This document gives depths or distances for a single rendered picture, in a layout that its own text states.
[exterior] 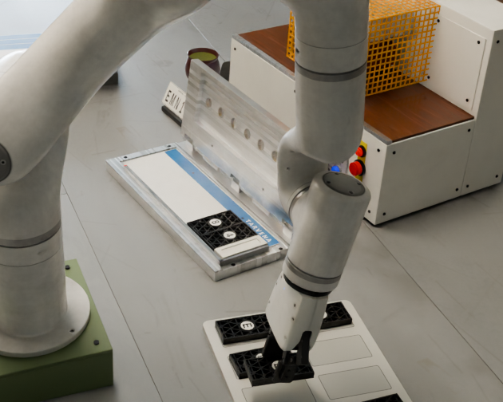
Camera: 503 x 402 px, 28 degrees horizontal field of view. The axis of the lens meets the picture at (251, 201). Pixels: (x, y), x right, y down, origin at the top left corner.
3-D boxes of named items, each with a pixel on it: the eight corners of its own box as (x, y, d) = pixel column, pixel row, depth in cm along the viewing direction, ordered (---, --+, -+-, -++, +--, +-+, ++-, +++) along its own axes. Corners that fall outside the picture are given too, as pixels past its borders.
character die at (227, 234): (200, 240, 188) (200, 235, 187) (243, 226, 192) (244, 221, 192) (213, 254, 184) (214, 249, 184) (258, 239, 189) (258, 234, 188)
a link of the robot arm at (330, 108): (264, 25, 132) (268, 210, 150) (311, 80, 120) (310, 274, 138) (326, 13, 134) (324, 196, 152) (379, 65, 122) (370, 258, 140)
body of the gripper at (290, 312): (276, 250, 147) (256, 310, 152) (297, 293, 139) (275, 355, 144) (322, 254, 149) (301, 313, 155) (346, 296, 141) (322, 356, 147)
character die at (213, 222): (186, 227, 191) (186, 222, 190) (230, 214, 196) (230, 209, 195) (200, 240, 187) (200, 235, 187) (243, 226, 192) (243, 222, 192)
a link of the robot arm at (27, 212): (-34, 242, 142) (-55, 96, 128) (7, 168, 157) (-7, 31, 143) (49, 252, 141) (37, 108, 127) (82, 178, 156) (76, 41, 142)
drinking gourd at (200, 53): (191, 85, 246) (192, 44, 240) (223, 92, 244) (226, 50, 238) (178, 100, 240) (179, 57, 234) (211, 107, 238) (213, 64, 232)
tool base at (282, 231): (105, 169, 211) (105, 154, 209) (190, 147, 221) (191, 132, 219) (214, 281, 181) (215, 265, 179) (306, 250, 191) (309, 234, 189)
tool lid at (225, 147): (191, 59, 209) (198, 58, 210) (179, 139, 218) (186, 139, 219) (314, 154, 179) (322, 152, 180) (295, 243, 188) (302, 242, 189)
